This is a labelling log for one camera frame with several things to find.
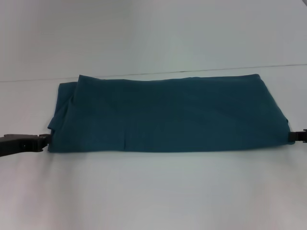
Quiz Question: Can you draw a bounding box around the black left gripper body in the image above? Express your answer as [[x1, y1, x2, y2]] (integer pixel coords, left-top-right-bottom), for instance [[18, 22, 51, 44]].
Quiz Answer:
[[0, 134, 47, 158]]

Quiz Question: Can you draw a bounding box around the teal t-shirt with FREE print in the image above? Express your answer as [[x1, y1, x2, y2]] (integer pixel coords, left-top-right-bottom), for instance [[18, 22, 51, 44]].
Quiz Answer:
[[47, 73, 296, 154]]

